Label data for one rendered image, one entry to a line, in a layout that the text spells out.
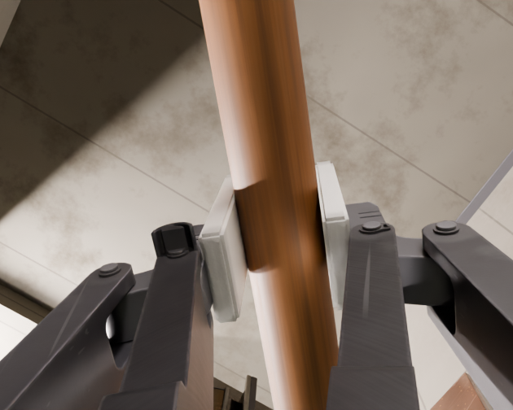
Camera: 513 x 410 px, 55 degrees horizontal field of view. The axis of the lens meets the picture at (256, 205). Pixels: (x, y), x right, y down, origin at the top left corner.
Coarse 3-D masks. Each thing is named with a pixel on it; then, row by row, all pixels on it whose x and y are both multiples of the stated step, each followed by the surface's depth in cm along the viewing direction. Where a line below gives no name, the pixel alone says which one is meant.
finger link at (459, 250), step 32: (448, 224) 13; (448, 256) 11; (480, 256) 11; (480, 288) 10; (512, 288) 10; (448, 320) 12; (480, 320) 10; (512, 320) 9; (480, 352) 10; (512, 352) 9; (480, 384) 10; (512, 384) 9
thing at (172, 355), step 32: (160, 256) 14; (192, 256) 14; (160, 288) 12; (192, 288) 12; (160, 320) 11; (192, 320) 10; (160, 352) 9; (192, 352) 10; (128, 384) 9; (160, 384) 8; (192, 384) 9
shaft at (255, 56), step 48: (240, 0) 14; (288, 0) 15; (240, 48) 15; (288, 48) 15; (240, 96) 15; (288, 96) 16; (240, 144) 16; (288, 144) 16; (240, 192) 17; (288, 192) 16; (288, 240) 17; (288, 288) 17; (288, 336) 18; (336, 336) 19; (288, 384) 19
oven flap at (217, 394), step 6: (216, 390) 199; (222, 390) 200; (228, 390) 198; (216, 396) 196; (222, 396) 197; (228, 396) 195; (216, 402) 193; (222, 402) 191; (216, 408) 190; (222, 408) 188
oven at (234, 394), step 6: (216, 378) 208; (216, 384) 205; (222, 384) 207; (234, 390) 208; (234, 396) 205; (240, 396) 207; (228, 402) 200; (234, 402) 203; (258, 402) 210; (228, 408) 196; (258, 408) 207; (264, 408) 209; (270, 408) 211
